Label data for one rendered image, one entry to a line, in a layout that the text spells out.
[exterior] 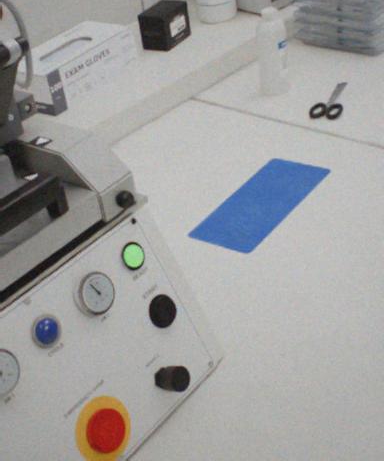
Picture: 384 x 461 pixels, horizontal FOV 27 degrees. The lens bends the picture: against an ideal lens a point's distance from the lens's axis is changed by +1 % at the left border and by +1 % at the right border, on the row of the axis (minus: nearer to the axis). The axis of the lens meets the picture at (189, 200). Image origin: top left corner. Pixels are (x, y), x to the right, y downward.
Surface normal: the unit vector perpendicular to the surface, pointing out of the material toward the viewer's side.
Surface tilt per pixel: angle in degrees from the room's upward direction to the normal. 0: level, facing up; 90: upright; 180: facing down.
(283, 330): 0
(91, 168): 40
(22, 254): 90
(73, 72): 87
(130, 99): 0
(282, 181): 0
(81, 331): 65
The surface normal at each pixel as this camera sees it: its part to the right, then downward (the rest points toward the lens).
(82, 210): 0.78, 0.23
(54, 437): 0.65, -0.15
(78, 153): 0.40, -0.49
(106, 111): -0.14, -0.84
